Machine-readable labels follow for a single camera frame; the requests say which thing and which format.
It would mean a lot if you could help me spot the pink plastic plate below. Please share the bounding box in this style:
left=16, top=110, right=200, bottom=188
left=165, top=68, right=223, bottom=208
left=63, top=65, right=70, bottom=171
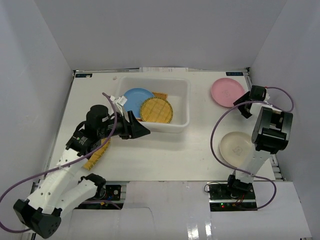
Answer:
left=210, top=77, right=245, bottom=108

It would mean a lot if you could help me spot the round green-rimmed woven tray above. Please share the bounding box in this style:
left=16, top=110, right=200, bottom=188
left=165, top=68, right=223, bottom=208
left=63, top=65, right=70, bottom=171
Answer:
left=139, top=97, right=174, bottom=124

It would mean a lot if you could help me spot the blue plastic plate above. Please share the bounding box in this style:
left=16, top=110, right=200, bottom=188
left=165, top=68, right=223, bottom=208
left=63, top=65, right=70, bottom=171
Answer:
left=123, top=88, right=154, bottom=119

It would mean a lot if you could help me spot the triangular orange woven tray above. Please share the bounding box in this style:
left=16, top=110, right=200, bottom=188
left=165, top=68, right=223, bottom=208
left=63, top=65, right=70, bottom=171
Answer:
left=152, top=92, right=168, bottom=100

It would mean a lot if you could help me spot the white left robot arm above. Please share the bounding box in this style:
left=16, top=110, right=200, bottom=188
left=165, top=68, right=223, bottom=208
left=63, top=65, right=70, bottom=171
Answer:
left=13, top=104, right=151, bottom=239

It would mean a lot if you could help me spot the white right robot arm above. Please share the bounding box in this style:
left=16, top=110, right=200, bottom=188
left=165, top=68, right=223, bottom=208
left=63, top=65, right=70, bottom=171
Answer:
left=225, top=85, right=293, bottom=200

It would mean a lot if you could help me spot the white plastic bin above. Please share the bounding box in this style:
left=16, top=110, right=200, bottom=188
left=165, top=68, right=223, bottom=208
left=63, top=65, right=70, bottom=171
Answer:
left=114, top=76, right=191, bottom=133

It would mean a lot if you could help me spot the blue label right corner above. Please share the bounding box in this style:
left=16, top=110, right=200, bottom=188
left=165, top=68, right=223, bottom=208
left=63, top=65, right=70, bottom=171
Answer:
left=225, top=71, right=244, bottom=76

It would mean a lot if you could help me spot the blue label corner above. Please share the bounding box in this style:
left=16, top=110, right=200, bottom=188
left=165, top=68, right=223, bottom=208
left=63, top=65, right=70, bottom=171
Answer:
left=225, top=71, right=244, bottom=76
left=75, top=73, right=93, bottom=78

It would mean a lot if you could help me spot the cream white plate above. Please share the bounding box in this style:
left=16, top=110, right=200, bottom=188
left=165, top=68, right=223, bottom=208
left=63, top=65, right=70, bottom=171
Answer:
left=219, top=131, right=253, bottom=168

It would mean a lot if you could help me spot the oblong yellow woven tray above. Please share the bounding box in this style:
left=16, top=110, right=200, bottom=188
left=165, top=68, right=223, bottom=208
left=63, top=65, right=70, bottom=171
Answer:
left=82, top=139, right=111, bottom=171

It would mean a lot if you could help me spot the blue label left corner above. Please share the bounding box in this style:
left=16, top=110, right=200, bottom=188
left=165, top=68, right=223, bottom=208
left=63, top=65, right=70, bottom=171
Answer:
left=75, top=73, right=93, bottom=78

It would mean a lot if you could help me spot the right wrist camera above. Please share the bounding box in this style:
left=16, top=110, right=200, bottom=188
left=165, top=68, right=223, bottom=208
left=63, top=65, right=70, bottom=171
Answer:
left=263, top=87, right=273, bottom=107

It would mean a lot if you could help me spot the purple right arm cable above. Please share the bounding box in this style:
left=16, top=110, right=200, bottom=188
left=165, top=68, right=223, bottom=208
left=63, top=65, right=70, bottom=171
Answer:
left=209, top=86, right=296, bottom=211

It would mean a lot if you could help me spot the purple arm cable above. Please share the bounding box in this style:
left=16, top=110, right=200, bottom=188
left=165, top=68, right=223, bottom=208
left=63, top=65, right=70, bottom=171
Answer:
left=0, top=91, right=123, bottom=235
left=209, top=86, right=296, bottom=211

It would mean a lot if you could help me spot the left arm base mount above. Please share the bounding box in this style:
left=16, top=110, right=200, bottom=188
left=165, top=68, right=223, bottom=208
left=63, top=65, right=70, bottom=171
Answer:
left=76, top=184, right=125, bottom=210

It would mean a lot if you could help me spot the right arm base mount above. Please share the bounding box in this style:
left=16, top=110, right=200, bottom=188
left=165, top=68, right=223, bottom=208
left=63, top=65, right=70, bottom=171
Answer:
left=203, top=181, right=258, bottom=213

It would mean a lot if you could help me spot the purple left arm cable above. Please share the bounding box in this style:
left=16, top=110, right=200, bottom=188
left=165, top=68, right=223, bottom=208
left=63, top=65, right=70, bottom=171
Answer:
left=0, top=91, right=123, bottom=235

